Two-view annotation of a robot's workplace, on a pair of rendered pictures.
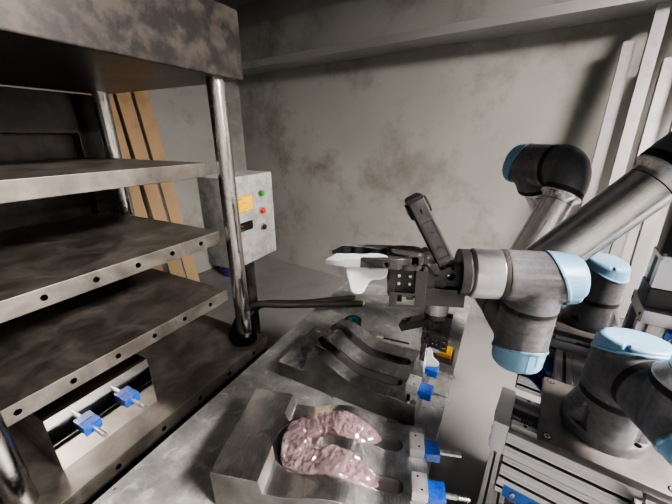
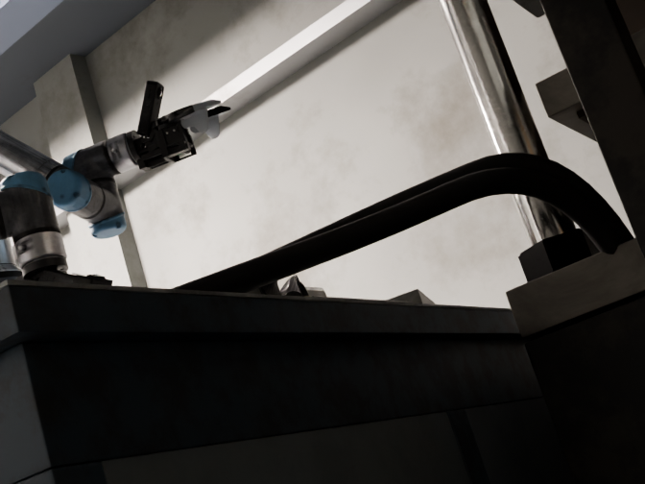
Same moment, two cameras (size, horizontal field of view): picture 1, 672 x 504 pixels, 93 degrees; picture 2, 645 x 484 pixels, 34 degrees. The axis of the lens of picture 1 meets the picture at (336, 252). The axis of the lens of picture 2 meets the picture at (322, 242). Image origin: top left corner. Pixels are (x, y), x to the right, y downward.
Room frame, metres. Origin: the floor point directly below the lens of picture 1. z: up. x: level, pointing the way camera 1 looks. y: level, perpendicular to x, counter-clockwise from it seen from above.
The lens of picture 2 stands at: (2.48, 0.14, 0.57)
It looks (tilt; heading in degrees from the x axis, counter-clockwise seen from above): 15 degrees up; 181
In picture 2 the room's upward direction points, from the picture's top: 18 degrees counter-clockwise
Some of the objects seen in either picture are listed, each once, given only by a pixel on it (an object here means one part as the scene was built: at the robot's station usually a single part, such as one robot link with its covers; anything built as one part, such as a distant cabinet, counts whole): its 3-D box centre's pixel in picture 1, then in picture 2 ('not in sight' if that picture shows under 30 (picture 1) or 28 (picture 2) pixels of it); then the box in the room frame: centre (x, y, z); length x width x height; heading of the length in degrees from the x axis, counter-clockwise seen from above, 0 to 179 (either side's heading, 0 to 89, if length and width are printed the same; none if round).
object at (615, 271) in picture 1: (601, 276); not in sight; (0.93, -0.85, 1.20); 0.13 x 0.12 x 0.14; 20
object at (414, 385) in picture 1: (428, 392); not in sight; (0.76, -0.28, 0.89); 0.13 x 0.05 x 0.05; 62
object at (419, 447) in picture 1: (434, 451); not in sight; (0.60, -0.26, 0.86); 0.13 x 0.05 x 0.05; 80
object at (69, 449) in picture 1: (65, 381); not in sight; (0.83, 0.89, 0.87); 0.50 x 0.27 x 0.17; 62
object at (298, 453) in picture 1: (330, 440); not in sight; (0.59, 0.01, 0.90); 0.26 x 0.18 x 0.08; 80
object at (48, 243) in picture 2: (436, 306); (39, 254); (0.87, -0.32, 1.13); 0.08 x 0.08 x 0.05
